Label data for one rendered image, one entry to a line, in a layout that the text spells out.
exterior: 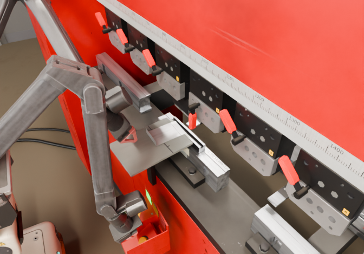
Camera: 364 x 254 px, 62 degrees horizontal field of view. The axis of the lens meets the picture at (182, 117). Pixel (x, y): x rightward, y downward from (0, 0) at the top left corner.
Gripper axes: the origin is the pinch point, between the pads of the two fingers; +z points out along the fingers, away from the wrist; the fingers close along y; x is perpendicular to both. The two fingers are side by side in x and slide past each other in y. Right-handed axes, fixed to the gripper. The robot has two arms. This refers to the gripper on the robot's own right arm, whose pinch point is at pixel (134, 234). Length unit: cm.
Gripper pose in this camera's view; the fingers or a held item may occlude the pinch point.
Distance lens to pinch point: 117.1
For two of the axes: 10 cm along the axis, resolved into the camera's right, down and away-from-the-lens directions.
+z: 2.3, 6.5, 7.3
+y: 8.4, -5.0, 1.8
